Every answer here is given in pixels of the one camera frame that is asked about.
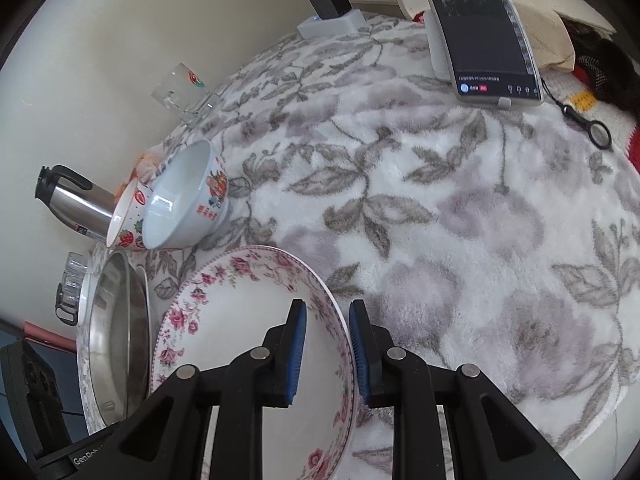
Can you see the glass teapot black handle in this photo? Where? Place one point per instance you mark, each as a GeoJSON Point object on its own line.
{"type": "Point", "coordinates": [67, 301]}

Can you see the white phone stand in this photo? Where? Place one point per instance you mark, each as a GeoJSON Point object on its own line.
{"type": "Point", "coordinates": [442, 67]}

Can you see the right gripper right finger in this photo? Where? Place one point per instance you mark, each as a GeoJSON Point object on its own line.
{"type": "Point", "coordinates": [446, 421]}

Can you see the floral fleece tablecloth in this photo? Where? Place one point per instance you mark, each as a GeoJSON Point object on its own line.
{"type": "Point", "coordinates": [497, 237]}

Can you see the clear glass mug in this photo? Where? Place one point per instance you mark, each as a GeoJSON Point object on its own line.
{"type": "Point", "coordinates": [187, 97]}

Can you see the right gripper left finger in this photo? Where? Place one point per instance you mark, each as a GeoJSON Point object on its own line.
{"type": "Point", "coordinates": [210, 419]}

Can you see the upturned small glass cup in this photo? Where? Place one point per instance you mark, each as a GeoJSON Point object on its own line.
{"type": "Point", "coordinates": [76, 267]}

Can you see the stainless steel thermos jug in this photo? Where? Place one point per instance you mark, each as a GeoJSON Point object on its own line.
{"type": "Point", "coordinates": [76, 201]}

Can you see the orange snack packet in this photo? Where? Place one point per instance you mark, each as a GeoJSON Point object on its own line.
{"type": "Point", "coordinates": [145, 167]}

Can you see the pale blue round bowl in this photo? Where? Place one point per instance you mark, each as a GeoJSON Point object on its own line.
{"type": "Point", "coordinates": [189, 200]}

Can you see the white square plate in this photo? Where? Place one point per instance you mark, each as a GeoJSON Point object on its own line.
{"type": "Point", "coordinates": [95, 339]}

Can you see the strawberry pattern bowl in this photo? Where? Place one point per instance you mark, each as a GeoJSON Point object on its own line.
{"type": "Point", "coordinates": [125, 228]}

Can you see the smartphone on stand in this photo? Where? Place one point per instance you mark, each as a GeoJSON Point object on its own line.
{"type": "Point", "coordinates": [490, 60]}

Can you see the white power strip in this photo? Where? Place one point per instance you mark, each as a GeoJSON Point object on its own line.
{"type": "Point", "coordinates": [347, 24]}

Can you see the pink floral plate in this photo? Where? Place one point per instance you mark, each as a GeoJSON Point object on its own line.
{"type": "Point", "coordinates": [226, 308]}

